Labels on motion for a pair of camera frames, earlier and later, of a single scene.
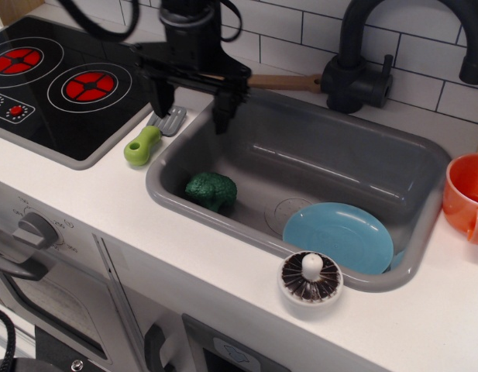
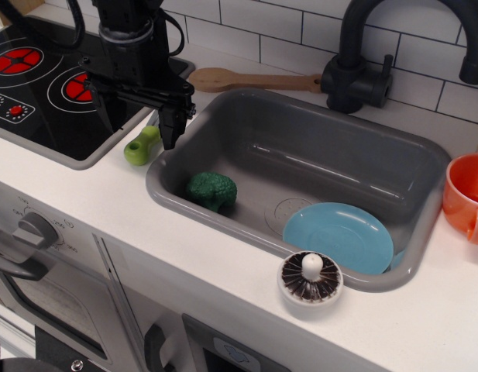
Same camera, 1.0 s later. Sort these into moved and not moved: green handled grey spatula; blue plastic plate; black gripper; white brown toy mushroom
Moved: black gripper
Not moved: green handled grey spatula; white brown toy mushroom; blue plastic plate
